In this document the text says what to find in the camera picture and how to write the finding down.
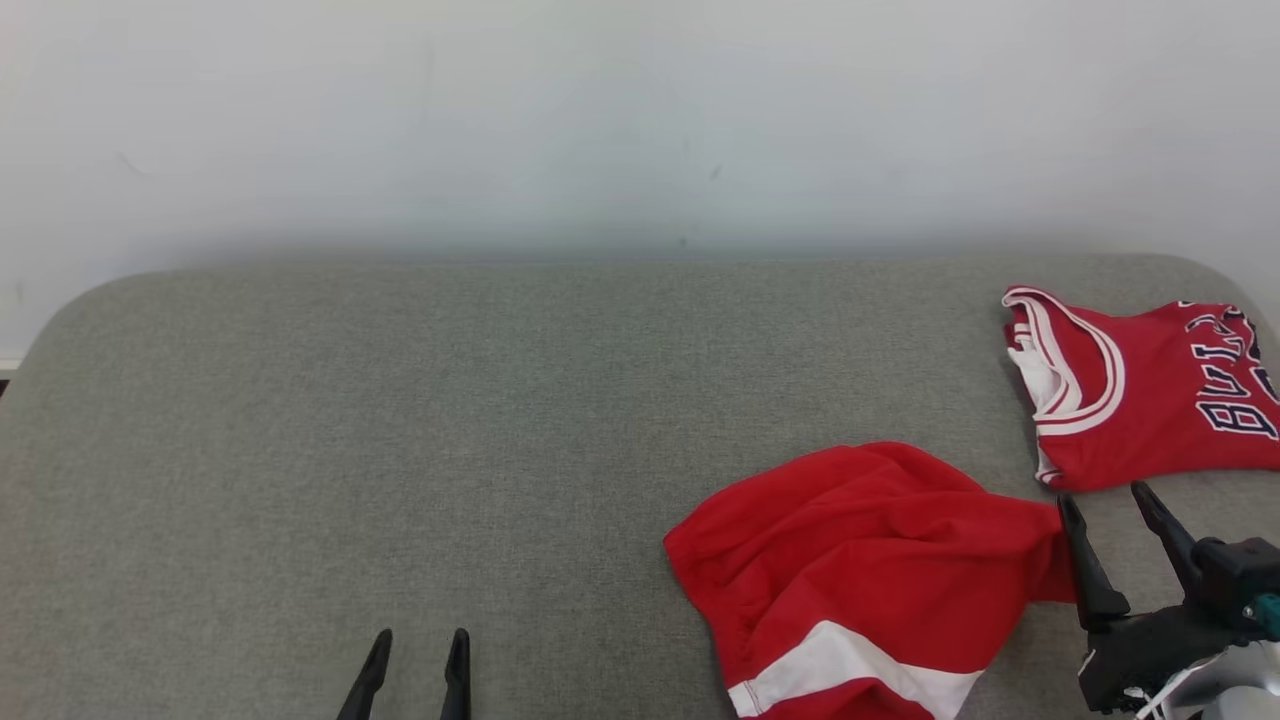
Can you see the red white basketball jersey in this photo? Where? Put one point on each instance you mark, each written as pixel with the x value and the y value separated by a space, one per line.
pixel 1150 400

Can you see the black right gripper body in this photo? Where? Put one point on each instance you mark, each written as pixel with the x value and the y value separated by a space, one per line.
pixel 1140 655

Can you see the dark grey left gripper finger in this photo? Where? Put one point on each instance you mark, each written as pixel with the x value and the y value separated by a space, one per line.
pixel 457 680
pixel 365 685

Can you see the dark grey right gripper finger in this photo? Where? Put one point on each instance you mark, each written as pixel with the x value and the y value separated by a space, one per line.
pixel 1092 590
pixel 1168 535

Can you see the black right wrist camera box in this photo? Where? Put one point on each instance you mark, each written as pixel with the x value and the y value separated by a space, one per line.
pixel 1235 575

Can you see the white wall baseboard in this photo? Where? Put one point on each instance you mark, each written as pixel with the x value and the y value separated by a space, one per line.
pixel 10 366

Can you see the red white basketball shorts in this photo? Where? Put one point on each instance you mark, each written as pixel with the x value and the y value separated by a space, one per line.
pixel 860 560

